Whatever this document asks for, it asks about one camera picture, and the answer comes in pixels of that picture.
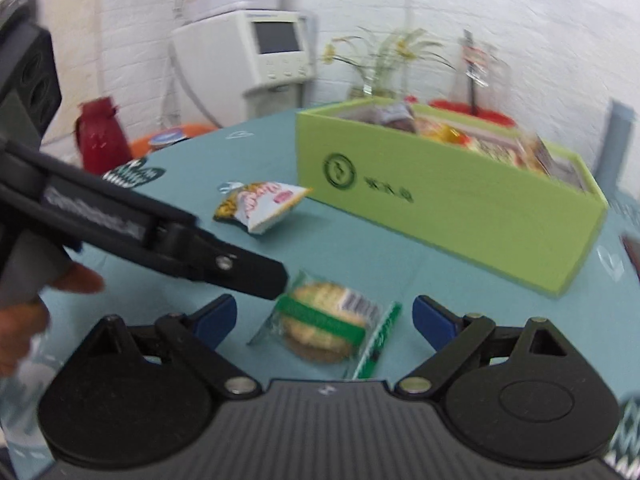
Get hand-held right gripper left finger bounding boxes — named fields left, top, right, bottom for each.
left=80, top=294, right=263, bottom=401

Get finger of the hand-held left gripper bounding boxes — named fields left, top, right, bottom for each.
left=160, top=227, right=288, bottom=301

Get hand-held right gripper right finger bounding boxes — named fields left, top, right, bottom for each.
left=394, top=296, right=573, bottom=401

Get clear cookie packet green band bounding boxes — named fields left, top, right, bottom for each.
left=247, top=270, right=403, bottom=381

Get green storage box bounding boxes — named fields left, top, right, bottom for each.
left=295, top=97, right=610, bottom=298

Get clear biscuit packet red end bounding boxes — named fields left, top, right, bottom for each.
left=470, top=135, right=526, bottom=166

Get person's left hand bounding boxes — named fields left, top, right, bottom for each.
left=0, top=266, right=106, bottom=376

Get dark zigzag patterned coaster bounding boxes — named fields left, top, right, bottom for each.
left=102, top=157, right=166, bottom=188
left=605, top=395, right=640, bottom=471

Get white yellow snack packet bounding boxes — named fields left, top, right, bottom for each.
left=214, top=181, right=313, bottom=235

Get red jug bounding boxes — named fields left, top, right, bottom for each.
left=75, top=97, right=133, bottom=176

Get orange plastic object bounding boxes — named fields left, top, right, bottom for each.
left=131, top=122, right=221, bottom=160

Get blue white round tin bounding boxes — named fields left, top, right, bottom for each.
left=149, top=130, right=188, bottom=153

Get white machine with screen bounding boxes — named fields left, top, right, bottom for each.
left=170, top=10, right=316, bottom=128

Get silver snack packet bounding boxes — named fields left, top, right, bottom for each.
left=525, top=135, right=586, bottom=186

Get round glass vase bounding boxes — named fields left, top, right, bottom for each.
left=350, top=77, right=401, bottom=103

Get red plastic basin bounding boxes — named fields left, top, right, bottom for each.
left=405, top=95, right=518, bottom=128

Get black stick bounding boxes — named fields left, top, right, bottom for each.
left=462, top=30, right=481, bottom=111

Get glass pitcher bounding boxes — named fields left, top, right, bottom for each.
left=450, top=42, right=513, bottom=113

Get yellow flower plant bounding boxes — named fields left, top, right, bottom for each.
left=322, top=27, right=456, bottom=96

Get blue-grey bottle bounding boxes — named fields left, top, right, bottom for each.
left=597, top=100, right=640, bottom=191

